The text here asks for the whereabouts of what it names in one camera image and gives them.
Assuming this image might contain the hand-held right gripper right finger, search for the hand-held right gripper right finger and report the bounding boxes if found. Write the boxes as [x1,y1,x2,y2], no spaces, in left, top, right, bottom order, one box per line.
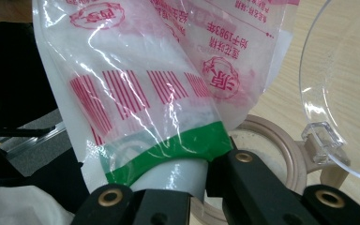
[205,149,322,225]

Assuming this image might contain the pink white plastic bag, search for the pink white plastic bag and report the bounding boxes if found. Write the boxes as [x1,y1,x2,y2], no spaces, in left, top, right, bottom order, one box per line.
[31,0,302,204]

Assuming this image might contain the clear jar with hinged lid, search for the clear jar with hinged lid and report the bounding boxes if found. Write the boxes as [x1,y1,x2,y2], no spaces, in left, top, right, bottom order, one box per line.
[188,0,360,225]

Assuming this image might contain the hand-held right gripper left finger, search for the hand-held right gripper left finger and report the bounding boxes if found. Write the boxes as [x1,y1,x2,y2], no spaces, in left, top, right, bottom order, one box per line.
[127,188,192,225]

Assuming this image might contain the aluminium floor rail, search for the aluminium floor rail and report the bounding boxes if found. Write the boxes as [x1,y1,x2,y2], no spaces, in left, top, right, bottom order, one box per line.
[0,121,68,155]

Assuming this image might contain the white cloth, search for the white cloth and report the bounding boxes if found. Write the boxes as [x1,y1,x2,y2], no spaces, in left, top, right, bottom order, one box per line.
[0,185,77,225]

